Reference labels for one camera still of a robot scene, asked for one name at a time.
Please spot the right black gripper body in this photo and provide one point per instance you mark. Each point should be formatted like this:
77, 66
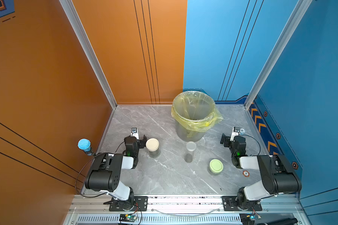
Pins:
228, 144

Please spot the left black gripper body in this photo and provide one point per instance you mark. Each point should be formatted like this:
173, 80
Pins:
140, 145

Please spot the cream jar lid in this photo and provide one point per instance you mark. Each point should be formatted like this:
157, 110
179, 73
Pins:
152, 145

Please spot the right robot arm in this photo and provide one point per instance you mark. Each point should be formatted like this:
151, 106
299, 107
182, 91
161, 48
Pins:
277, 176

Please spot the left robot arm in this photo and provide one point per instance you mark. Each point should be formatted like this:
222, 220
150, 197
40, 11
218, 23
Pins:
104, 173

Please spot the red poker chip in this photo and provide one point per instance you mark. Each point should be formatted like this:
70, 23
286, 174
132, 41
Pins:
246, 173

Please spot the jar with green lid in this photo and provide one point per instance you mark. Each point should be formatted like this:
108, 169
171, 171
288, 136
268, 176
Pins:
215, 167

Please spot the tall jar with clear lid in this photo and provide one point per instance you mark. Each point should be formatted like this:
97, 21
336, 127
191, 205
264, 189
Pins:
190, 149

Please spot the blue foam-tipped microphone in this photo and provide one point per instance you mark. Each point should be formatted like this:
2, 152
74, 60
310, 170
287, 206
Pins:
85, 146

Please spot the yellow trash bag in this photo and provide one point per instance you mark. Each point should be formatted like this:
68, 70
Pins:
197, 112

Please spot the right circuit board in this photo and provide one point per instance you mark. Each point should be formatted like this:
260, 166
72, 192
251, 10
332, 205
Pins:
253, 217

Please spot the left green circuit board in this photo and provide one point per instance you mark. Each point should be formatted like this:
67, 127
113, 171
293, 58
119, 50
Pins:
127, 218

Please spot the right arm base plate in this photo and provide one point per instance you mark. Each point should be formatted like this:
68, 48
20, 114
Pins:
232, 203

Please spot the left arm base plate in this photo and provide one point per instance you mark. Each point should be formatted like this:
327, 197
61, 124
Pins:
136, 203

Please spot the aluminium front rail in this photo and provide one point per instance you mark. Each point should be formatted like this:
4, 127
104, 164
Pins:
196, 209

